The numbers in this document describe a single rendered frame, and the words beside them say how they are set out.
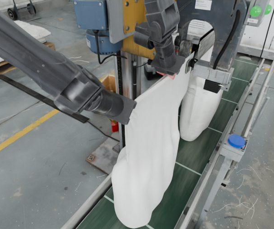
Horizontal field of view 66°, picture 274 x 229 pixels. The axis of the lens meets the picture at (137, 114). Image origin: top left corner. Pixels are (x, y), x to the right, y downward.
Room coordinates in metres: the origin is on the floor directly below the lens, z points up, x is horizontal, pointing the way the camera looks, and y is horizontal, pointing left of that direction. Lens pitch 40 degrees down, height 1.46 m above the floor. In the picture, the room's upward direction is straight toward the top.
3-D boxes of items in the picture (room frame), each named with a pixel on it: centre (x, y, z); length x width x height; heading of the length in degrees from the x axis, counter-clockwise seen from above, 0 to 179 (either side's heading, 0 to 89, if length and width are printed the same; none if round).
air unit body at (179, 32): (0.80, -0.14, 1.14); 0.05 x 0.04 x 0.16; 56
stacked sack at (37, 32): (3.18, 1.68, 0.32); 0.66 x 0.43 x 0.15; 144
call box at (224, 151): (0.56, -0.39, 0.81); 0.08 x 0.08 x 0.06; 56
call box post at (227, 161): (0.56, -0.39, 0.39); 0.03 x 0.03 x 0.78; 56
